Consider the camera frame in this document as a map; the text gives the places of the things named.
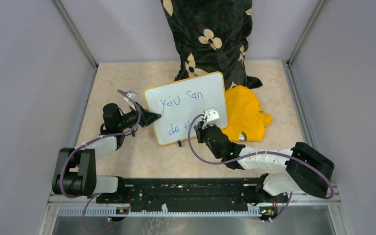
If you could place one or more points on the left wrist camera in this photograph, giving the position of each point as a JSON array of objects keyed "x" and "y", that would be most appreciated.
[{"x": 130, "y": 98}]

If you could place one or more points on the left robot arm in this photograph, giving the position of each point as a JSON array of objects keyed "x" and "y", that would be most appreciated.
[{"x": 75, "y": 173}]

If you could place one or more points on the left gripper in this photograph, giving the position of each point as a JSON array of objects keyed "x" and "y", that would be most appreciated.
[{"x": 144, "y": 114}]

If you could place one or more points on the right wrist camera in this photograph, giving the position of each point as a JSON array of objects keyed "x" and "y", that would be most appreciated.
[{"x": 210, "y": 118}]

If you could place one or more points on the yellow t-shirt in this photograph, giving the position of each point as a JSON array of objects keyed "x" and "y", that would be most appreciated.
[{"x": 246, "y": 119}]

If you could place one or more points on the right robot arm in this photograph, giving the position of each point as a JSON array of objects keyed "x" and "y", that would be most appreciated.
[{"x": 300, "y": 168}]

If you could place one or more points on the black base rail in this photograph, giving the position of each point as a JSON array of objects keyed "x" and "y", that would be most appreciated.
[{"x": 208, "y": 195}]

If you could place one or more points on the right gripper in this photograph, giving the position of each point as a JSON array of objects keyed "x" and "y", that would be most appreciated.
[{"x": 200, "y": 132}]

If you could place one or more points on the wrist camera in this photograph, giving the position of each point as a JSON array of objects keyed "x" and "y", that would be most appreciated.
[
  {"x": 130, "y": 98},
  {"x": 210, "y": 118}
]

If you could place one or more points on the black floral blanket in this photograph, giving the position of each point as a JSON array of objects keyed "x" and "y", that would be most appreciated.
[{"x": 210, "y": 36}]

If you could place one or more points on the yellow-framed whiteboard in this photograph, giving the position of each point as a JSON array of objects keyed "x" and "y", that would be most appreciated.
[{"x": 180, "y": 102}]

